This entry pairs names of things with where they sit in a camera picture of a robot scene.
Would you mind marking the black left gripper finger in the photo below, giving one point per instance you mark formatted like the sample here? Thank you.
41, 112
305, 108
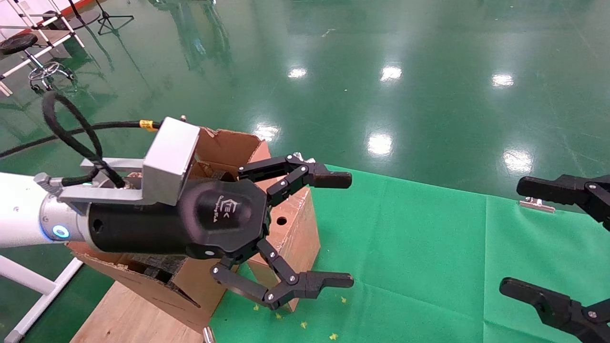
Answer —
310, 283
324, 179

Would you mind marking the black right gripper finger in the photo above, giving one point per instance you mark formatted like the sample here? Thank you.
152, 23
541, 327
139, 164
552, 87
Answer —
557, 188
562, 309

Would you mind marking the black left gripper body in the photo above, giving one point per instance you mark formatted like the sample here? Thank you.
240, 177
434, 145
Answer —
157, 228

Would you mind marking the small brown cardboard box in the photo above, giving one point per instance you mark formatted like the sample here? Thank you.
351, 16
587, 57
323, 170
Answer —
298, 238

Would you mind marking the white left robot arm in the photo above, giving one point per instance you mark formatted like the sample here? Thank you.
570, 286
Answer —
21, 209

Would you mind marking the large open cardboard carton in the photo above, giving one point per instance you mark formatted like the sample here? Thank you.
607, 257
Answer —
157, 300

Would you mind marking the green table cloth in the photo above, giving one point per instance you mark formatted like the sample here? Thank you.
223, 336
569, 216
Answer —
419, 267

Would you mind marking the black tripod stand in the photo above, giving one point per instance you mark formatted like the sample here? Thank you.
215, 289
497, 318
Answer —
114, 19

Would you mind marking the black round stand base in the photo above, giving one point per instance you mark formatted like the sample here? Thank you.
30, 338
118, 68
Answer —
81, 19

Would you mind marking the black wheeled stool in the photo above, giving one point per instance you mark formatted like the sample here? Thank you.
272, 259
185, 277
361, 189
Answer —
18, 43

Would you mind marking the white tube table frame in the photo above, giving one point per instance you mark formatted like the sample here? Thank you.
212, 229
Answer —
28, 281

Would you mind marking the white tube rack frame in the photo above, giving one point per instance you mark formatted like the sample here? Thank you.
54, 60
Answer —
47, 42

